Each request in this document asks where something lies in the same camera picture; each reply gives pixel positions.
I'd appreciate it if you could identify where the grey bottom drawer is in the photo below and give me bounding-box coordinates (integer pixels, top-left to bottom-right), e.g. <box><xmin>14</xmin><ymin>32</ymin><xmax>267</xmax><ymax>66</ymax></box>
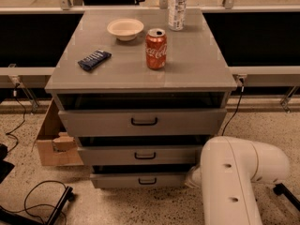
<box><xmin>90</xmin><ymin>164</ymin><xmax>192</xmax><ymax>188</ymax></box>

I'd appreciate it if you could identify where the grey drawer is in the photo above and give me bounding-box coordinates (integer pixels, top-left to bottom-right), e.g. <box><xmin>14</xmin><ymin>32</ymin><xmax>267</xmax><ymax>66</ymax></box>
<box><xmin>90</xmin><ymin>164</ymin><xmax>192</xmax><ymax>188</ymax></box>
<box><xmin>58</xmin><ymin>109</ymin><xmax>226</xmax><ymax>137</ymax></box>
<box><xmin>78</xmin><ymin>145</ymin><xmax>202</xmax><ymax>166</ymax></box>

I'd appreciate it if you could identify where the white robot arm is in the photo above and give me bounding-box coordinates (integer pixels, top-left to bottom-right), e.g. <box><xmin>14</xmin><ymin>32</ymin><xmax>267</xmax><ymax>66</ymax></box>
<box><xmin>186</xmin><ymin>136</ymin><xmax>290</xmax><ymax>225</ymax></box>

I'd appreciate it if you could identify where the grey top drawer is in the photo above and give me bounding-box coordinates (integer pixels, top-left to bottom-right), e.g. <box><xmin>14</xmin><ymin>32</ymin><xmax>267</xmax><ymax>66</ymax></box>
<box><xmin>58</xmin><ymin>109</ymin><xmax>226</xmax><ymax>137</ymax></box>

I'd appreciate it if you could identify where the grey drawer cabinet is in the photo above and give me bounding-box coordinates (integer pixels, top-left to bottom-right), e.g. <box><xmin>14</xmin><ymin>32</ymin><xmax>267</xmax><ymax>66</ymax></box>
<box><xmin>44</xmin><ymin>7</ymin><xmax>238</xmax><ymax>182</ymax></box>

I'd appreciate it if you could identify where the grey middle drawer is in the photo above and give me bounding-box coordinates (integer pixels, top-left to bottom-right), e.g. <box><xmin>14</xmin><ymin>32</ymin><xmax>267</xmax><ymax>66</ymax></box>
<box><xmin>78</xmin><ymin>145</ymin><xmax>202</xmax><ymax>166</ymax></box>

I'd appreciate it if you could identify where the red coca-cola can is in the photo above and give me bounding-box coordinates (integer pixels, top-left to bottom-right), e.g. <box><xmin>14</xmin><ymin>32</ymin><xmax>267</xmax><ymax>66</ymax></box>
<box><xmin>145</xmin><ymin>28</ymin><xmax>167</xmax><ymax>69</ymax></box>

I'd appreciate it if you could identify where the blue snack packet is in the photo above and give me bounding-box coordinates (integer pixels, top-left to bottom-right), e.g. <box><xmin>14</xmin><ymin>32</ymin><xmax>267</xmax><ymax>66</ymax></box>
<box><xmin>78</xmin><ymin>50</ymin><xmax>112</xmax><ymax>72</ymax></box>

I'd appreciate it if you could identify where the white paper bowl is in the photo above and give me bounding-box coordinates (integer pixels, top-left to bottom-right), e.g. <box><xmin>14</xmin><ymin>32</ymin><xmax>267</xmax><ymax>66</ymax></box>
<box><xmin>107</xmin><ymin>19</ymin><xmax>144</xmax><ymax>41</ymax></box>

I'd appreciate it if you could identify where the brown cardboard box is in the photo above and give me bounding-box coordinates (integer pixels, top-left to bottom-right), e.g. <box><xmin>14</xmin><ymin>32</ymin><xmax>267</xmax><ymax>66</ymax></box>
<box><xmin>36</xmin><ymin>100</ymin><xmax>83</xmax><ymax>166</ymax></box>

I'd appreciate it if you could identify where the clear plastic water bottle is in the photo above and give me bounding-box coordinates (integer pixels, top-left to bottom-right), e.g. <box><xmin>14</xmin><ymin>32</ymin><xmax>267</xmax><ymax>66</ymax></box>
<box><xmin>168</xmin><ymin>0</ymin><xmax>188</xmax><ymax>31</ymax></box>

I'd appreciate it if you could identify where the black stand leg left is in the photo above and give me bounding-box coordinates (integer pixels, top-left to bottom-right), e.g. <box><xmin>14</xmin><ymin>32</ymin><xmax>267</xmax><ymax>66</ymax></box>
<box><xmin>46</xmin><ymin>187</ymin><xmax>75</xmax><ymax>225</ymax></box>

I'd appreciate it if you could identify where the black stand leg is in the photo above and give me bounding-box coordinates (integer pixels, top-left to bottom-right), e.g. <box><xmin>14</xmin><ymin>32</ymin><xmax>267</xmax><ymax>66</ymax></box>
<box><xmin>273</xmin><ymin>183</ymin><xmax>300</xmax><ymax>212</ymax></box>
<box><xmin>46</xmin><ymin>187</ymin><xmax>75</xmax><ymax>225</ymax></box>

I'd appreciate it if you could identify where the black stand leg right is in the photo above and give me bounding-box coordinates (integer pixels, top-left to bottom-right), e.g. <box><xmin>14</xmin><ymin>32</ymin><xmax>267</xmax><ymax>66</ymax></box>
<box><xmin>273</xmin><ymin>183</ymin><xmax>300</xmax><ymax>212</ymax></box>

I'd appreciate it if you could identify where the black right power cable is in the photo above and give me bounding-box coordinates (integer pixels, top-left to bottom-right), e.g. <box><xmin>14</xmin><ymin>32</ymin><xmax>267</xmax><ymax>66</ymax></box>
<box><xmin>220</xmin><ymin>79</ymin><xmax>246</xmax><ymax>137</ymax></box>

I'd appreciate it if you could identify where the black left floor cable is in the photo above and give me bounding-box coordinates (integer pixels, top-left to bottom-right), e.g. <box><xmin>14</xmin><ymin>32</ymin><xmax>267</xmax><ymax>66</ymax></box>
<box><xmin>0</xmin><ymin>180</ymin><xmax>68</xmax><ymax>225</ymax></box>

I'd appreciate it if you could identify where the black left wall cable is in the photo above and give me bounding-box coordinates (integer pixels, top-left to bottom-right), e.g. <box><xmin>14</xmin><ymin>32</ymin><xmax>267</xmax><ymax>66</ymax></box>
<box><xmin>5</xmin><ymin>82</ymin><xmax>28</xmax><ymax>153</ymax></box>

